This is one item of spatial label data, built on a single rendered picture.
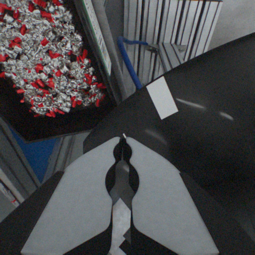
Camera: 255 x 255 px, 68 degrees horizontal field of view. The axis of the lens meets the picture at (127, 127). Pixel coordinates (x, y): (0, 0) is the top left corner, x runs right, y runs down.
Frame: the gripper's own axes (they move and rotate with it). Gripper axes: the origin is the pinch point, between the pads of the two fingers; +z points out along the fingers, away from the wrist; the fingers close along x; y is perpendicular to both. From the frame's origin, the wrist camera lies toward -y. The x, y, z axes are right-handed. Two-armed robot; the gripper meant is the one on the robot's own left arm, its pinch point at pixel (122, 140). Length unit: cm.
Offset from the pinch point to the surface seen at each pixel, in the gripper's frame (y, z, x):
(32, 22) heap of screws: -7.2, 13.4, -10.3
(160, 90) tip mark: -2.3, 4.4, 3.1
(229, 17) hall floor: -14, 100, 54
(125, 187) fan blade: 8.0, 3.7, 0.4
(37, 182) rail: 34, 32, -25
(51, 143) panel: 32, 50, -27
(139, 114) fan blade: 0.1, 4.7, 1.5
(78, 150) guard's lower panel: 65, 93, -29
